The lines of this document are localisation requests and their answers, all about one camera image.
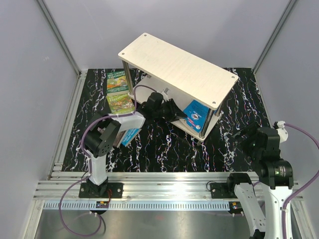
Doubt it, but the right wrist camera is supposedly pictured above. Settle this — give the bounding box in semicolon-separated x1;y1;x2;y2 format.
273;120;289;143

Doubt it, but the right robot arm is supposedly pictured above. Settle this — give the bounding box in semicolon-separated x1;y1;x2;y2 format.
226;121;294;239

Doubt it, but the purple cable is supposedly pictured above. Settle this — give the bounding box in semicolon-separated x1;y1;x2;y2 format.
58;85;157;236
281;123;319;239

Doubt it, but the green 65-storey treehouse book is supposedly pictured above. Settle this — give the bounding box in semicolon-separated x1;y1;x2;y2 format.
107;94;135;114

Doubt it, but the black marble mat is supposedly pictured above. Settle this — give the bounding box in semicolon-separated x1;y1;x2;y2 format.
62;68;270;172

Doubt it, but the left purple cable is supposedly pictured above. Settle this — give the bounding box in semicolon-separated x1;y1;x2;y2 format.
58;85;157;236

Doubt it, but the slotted cable duct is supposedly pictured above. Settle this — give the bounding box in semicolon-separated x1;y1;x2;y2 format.
44;200;230;211

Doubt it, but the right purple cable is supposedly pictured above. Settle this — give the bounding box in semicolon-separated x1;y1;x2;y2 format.
281;123;319;239

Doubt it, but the blue 26-storey treehouse book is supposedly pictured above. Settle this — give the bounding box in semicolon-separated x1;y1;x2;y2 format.
121;128;141;147

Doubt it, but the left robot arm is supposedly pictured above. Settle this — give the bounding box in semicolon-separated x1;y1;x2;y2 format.
81;92;187;198

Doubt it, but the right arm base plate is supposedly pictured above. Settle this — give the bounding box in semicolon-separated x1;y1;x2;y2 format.
209;182;237;199

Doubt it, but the dark tale of two cities book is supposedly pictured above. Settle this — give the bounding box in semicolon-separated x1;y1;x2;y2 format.
113;131;126;148

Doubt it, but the aluminium rail frame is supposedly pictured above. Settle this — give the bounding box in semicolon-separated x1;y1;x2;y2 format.
32;171;305;200

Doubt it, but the blue paperback book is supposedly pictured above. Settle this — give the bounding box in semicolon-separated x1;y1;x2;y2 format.
183;100;209;133

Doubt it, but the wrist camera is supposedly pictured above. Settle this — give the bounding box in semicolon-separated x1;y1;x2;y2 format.
273;120;289;143
160;88;169;95

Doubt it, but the two-tier wooden shelf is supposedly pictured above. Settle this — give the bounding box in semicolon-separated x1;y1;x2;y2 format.
118;33;239;141

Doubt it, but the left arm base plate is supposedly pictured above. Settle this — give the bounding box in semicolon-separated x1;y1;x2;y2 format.
78;182;124;199

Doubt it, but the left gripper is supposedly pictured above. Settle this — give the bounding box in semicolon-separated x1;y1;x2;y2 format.
153;99;187;122

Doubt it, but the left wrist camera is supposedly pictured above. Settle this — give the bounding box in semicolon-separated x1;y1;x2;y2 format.
160;88;169;95

